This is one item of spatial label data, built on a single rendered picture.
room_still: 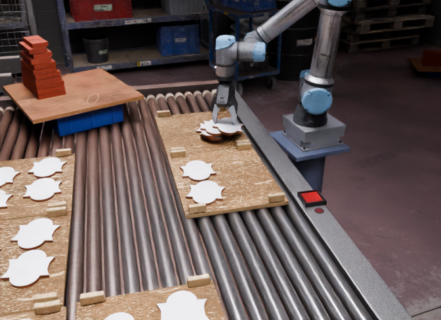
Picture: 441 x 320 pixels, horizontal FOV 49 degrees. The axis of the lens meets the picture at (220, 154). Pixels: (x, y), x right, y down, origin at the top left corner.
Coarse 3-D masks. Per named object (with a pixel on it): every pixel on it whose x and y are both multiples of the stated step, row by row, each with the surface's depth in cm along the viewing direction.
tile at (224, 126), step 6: (222, 120) 203; (228, 120) 204; (216, 126) 197; (222, 126) 198; (228, 126) 199; (234, 126) 199; (240, 126) 200; (222, 132) 194; (228, 132) 193; (234, 132) 195; (240, 132) 197
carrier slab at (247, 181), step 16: (176, 160) 185; (192, 160) 185; (208, 160) 185; (224, 160) 185; (240, 160) 185; (256, 160) 185; (176, 176) 174; (224, 176) 174; (240, 176) 174; (256, 176) 174; (224, 192) 165; (240, 192) 165; (256, 192) 165; (272, 192) 165; (208, 208) 156; (224, 208) 156; (240, 208) 157; (256, 208) 158
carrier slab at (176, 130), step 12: (156, 120) 220; (168, 120) 220; (180, 120) 220; (192, 120) 220; (204, 120) 220; (168, 132) 208; (180, 132) 208; (192, 132) 208; (168, 144) 198; (180, 144) 198; (192, 144) 198; (204, 144) 198; (216, 144) 198; (228, 144) 198; (168, 156) 189
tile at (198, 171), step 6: (192, 162) 182; (198, 162) 182; (204, 162) 182; (180, 168) 179; (186, 168) 178; (192, 168) 178; (198, 168) 178; (204, 168) 178; (210, 168) 178; (186, 174) 174; (192, 174) 174; (198, 174) 174; (204, 174) 174; (210, 174) 175; (216, 174) 175; (192, 180) 172; (198, 180) 171; (204, 180) 171
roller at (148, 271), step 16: (128, 128) 216; (128, 144) 201; (128, 160) 190; (128, 176) 181; (144, 208) 161; (144, 224) 151; (144, 240) 144; (144, 256) 137; (144, 272) 132; (144, 288) 127
